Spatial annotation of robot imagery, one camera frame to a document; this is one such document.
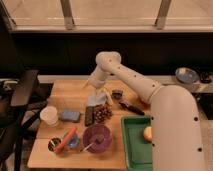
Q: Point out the purple bowl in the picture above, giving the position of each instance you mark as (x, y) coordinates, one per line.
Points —
(99, 137)

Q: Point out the green plastic tray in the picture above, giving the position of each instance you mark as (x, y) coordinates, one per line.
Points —
(138, 151)

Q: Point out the small metal tin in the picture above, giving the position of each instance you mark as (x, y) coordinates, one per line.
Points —
(117, 94)

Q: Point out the yellow banana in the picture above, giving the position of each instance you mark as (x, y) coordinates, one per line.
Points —
(108, 95)

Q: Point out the black remote control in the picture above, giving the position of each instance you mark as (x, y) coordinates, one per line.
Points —
(89, 118)

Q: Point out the yellow red apple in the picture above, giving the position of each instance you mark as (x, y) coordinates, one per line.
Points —
(147, 133)

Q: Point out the small blue bowl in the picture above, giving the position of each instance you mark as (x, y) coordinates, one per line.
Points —
(73, 142)

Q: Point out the bunch of dark grapes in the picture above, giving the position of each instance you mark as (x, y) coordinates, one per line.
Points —
(102, 113)

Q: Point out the orange bowl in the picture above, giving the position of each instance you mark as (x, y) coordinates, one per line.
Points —
(143, 102)

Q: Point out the black chair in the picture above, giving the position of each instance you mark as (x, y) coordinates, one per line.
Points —
(26, 103)

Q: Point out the spoon in purple bowl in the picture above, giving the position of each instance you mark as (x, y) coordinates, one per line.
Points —
(96, 141)

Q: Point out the white paper cup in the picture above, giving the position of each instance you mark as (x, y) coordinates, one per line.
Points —
(49, 115)

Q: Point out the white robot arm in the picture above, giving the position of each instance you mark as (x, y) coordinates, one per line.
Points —
(176, 132)

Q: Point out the blue plate on counter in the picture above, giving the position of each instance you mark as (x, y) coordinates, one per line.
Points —
(186, 75)

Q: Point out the blue sponge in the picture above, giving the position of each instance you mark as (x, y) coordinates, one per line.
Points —
(70, 116)

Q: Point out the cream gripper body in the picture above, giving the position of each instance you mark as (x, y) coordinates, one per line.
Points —
(90, 82)

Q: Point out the dark object on counter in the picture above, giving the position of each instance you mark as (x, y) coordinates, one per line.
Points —
(205, 78)

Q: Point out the small dark cup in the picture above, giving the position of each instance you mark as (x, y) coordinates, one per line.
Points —
(53, 143)

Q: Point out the orange carrot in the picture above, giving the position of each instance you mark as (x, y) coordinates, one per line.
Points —
(65, 140)

